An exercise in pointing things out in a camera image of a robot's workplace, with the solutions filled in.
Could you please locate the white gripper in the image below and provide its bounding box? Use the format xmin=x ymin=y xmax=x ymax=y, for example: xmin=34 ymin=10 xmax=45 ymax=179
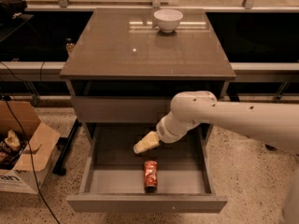
xmin=134 ymin=111 xmax=199 ymax=154

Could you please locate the red coke can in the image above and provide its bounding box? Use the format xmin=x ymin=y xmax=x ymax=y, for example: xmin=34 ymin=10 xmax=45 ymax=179
xmin=144 ymin=161 xmax=158 ymax=193

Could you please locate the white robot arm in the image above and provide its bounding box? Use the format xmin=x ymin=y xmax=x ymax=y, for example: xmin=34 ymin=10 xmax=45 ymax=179
xmin=134 ymin=91 xmax=299 ymax=155

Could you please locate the open grey middle drawer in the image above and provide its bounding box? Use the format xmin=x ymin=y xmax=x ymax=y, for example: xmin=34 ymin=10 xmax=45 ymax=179
xmin=67 ymin=124 xmax=227 ymax=213

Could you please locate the closed grey top drawer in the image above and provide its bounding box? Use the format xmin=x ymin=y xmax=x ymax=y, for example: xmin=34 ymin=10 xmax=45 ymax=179
xmin=72 ymin=96 xmax=171 ymax=123

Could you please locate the grey drawer cabinet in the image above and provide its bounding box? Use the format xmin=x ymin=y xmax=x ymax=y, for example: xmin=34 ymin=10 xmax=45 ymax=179
xmin=59 ymin=7 xmax=236 ymax=146

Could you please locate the white ceramic bowl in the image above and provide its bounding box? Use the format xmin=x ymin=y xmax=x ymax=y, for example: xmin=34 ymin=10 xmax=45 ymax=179
xmin=153 ymin=9 xmax=183 ymax=33

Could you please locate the small bottle behind cabinet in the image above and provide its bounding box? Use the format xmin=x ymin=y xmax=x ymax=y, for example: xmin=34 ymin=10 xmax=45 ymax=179
xmin=65 ymin=38 xmax=75 ymax=54

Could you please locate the open cardboard box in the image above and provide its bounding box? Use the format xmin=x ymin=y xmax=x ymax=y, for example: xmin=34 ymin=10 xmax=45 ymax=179
xmin=0 ymin=101 xmax=60 ymax=194

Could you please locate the snack bag in box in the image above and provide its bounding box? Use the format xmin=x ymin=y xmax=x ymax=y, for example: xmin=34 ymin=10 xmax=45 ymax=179
xmin=0 ymin=130 xmax=26 ymax=170

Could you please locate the black bag on shelf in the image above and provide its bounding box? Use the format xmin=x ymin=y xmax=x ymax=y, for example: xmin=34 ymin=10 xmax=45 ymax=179
xmin=0 ymin=0 xmax=27 ymax=26

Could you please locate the black cable on floor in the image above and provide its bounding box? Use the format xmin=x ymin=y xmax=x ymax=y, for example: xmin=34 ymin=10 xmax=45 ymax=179
xmin=0 ymin=93 xmax=62 ymax=224

